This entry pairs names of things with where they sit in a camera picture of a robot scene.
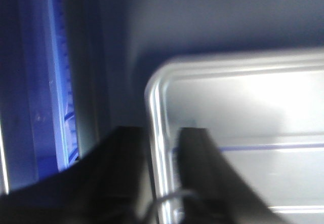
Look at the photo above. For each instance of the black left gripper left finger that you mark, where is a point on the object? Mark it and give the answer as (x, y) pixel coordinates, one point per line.
(103, 187)

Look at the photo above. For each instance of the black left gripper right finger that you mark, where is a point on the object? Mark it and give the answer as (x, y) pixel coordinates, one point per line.
(215, 192)

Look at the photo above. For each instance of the silver metal tray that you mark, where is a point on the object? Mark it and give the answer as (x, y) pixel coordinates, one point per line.
(264, 111)

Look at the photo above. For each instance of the large blue plastic crate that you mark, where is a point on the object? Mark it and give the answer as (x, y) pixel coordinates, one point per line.
(38, 131)

